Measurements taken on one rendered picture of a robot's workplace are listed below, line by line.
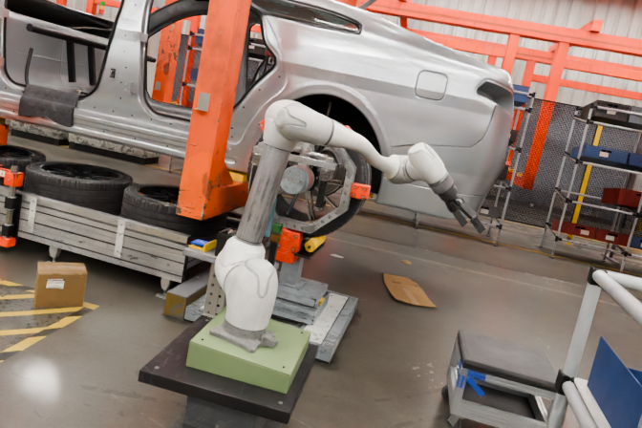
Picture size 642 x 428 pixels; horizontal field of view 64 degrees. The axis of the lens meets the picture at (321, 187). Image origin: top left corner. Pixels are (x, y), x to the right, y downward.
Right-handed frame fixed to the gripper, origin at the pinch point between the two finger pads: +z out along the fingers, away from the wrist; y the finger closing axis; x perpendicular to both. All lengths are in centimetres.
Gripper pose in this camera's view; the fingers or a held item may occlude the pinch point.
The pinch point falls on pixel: (472, 225)
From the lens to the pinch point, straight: 219.3
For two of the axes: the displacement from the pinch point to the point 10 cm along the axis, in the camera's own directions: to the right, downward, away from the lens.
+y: -2.3, -1.3, 9.6
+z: 6.0, 7.6, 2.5
